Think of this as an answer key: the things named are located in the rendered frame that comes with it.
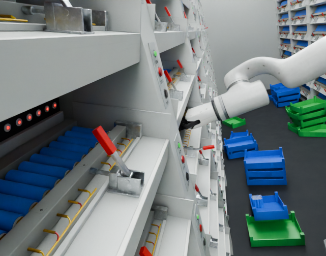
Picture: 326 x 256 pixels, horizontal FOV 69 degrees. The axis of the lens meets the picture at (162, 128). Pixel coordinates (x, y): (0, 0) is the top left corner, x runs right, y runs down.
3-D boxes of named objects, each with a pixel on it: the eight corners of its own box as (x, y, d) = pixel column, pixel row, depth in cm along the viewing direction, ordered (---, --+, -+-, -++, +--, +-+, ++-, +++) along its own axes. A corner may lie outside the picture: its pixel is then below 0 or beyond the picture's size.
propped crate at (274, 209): (250, 204, 180) (248, 193, 180) (279, 201, 174) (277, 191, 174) (254, 220, 151) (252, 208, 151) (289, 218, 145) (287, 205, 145)
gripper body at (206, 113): (214, 95, 83) (185, 106, 87) (215, 103, 74) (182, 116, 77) (222, 114, 85) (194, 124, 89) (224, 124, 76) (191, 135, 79)
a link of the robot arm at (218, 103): (220, 92, 82) (211, 95, 83) (220, 98, 74) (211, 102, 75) (229, 113, 84) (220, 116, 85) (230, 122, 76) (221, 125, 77)
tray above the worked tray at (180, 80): (194, 84, 109) (197, 53, 104) (174, 139, 54) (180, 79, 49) (151, 80, 112) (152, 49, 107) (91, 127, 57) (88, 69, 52)
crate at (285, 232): (294, 220, 156) (293, 210, 153) (305, 245, 137) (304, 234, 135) (246, 222, 164) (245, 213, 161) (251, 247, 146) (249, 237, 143)
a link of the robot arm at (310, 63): (310, 12, 65) (216, 73, 81) (341, 54, 57) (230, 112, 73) (318, 30, 71) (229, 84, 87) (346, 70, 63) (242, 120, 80)
